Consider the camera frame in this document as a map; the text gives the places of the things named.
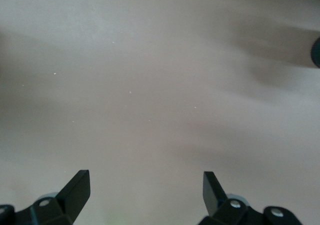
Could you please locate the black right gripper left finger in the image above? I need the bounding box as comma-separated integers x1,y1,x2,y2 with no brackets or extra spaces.
0,169,91,225

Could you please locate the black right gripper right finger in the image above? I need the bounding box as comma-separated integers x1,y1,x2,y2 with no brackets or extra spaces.
197,171,304,225

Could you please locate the black cylindrical object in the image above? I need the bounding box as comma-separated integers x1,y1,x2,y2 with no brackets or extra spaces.
310,36,320,69

